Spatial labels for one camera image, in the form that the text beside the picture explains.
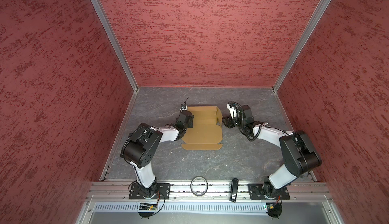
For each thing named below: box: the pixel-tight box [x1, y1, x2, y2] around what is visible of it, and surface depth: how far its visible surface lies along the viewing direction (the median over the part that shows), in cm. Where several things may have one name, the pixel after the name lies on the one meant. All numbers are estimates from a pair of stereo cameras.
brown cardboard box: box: [180, 105, 223, 151], surface depth 94 cm
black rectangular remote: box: [229, 177, 239, 203], surface depth 73 cm
